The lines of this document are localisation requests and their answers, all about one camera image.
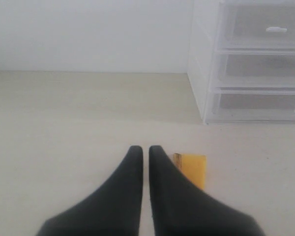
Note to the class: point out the yellow cheese wedge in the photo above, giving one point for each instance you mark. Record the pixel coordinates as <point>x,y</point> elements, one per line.
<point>193,167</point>

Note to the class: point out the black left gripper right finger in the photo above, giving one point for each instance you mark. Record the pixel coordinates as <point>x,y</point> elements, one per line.
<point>179,208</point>

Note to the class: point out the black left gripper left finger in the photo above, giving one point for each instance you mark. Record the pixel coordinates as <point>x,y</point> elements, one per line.
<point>114,209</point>

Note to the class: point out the white plastic drawer cabinet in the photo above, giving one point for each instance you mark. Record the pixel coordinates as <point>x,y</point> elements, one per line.
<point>204,49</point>

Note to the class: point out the clear middle wide drawer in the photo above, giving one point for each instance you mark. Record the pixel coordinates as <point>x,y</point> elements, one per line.
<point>243,70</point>

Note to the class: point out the clear wide drawer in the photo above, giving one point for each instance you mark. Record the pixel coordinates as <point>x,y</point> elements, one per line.
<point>250,106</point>
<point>243,70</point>

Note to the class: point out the clear bottom wide drawer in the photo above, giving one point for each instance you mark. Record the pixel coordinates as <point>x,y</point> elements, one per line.
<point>250,106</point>

